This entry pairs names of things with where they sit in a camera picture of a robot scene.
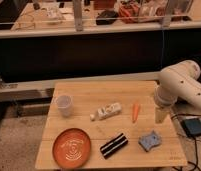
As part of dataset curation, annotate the white ceramic cup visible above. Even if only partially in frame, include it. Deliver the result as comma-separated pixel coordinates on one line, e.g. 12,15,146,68
55,95,73,117

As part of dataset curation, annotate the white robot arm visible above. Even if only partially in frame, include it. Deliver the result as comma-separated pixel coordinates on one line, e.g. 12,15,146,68
153,60,201,123

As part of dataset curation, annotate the orange carrot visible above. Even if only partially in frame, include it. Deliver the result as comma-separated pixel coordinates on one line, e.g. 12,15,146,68
132,103,140,123

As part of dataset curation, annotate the blue sponge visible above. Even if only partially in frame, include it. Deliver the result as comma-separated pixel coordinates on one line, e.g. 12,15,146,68
138,131,162,152

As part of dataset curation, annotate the black power adapter box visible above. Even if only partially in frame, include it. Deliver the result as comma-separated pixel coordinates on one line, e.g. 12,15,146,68
181,118,201,137

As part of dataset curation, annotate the wooden table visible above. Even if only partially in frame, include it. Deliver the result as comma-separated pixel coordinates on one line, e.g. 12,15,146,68
35,81,187,170

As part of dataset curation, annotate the white toy bottle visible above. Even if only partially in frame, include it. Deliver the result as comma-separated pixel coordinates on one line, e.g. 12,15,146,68
90,102,122,121

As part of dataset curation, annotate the black white striped block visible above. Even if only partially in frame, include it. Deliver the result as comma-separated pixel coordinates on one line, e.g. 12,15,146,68
100,133,128,159

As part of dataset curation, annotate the orange patterned plate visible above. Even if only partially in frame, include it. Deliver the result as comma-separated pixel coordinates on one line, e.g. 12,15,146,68
52,128,91,169

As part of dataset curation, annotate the orange tool on shelf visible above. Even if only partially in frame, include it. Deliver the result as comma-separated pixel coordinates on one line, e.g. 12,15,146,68
118,4,139,23

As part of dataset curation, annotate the black bag on shelf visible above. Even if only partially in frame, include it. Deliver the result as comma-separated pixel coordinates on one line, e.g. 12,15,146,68
96,10,118,25

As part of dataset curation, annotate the black cable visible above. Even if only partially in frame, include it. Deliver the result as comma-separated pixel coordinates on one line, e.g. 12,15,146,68
185,134,201,171

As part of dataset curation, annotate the grey metal post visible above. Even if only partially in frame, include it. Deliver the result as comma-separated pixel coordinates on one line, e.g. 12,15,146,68
72,0,83,31

